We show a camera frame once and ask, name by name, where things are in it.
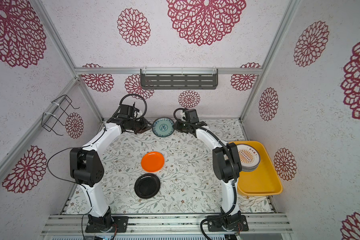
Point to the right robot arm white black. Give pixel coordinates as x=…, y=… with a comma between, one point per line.
x=226, y=162

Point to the black plate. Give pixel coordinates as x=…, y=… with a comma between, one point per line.
x=147, y=186

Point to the black wire wall rack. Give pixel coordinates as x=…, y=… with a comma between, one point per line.
x=52, y=117

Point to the blue floral dark plate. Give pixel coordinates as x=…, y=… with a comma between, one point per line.
x=163, y=127

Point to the grey wall shelf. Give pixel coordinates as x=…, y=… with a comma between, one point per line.
x=181, y=79

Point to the aluminium front rail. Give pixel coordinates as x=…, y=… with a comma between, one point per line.
x=162, y=224

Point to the orange plastic plate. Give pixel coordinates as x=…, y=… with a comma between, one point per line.
x=152, y=162

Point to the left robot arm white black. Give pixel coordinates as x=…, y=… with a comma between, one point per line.
x=86, y=167

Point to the orange sunburst plate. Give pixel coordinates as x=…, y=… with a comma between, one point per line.
x=249, y=156

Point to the yellow plastic bin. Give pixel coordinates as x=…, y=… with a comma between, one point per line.
x=264, y=180

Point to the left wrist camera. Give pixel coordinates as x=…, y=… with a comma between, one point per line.
x=128, y=112

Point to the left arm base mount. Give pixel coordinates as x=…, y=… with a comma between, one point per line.
x=107, y=223

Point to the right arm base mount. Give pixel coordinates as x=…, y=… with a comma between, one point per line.
x=231, y=223

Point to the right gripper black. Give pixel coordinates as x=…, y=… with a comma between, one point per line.
x=178, y=127

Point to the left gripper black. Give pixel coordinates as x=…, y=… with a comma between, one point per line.
x=145, y=126

